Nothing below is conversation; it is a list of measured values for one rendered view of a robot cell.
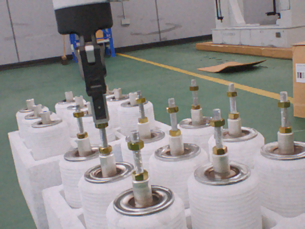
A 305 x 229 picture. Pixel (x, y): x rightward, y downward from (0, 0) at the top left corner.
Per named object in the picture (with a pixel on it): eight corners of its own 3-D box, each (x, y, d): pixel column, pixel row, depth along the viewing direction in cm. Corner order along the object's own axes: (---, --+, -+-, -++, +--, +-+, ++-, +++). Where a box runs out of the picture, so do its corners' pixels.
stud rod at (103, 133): (112, 161, 57) (104, 112, 55) (106, 163, 57) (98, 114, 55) (109, 160, 58) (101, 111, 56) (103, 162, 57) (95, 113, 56)
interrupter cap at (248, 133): (204, 138, 69) (204, 135, 68) (234, 127, 73) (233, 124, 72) (236, 146, 62) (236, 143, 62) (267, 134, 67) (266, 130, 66)
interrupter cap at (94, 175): (97, 190, 53) (97, 186, 52) (76, 176, 59) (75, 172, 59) (144, 173, 56) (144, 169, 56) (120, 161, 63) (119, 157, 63)
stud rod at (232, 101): (237, 127, 67) (233, 84, 65) (231, 127, 67) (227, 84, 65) (237, 125, 67) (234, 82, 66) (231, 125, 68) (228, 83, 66)
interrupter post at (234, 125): (225, 137, 68) (224, 119, 67) (235, 133, 69) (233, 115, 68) (236, 139, 66) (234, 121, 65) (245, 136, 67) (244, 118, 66)
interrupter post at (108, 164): (106, 179, 56) (102, 158, 55) (98, 175, 58) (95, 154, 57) (120, 174, 57) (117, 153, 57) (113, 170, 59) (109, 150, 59)
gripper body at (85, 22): (55, 6, 55) (67, 71, 57) (50, 2, 47) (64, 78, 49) (107, -1, 56) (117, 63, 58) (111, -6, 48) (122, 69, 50)
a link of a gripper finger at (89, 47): (78, 38, 50) (81, 55, 51) (79, 48, 46) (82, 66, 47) (96, 35, 50) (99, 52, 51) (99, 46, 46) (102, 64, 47)
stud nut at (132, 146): (126, 148, 46) (125, 141, 46) (139, 144, 47) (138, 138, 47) (133, 152, 44) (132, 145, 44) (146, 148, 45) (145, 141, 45)
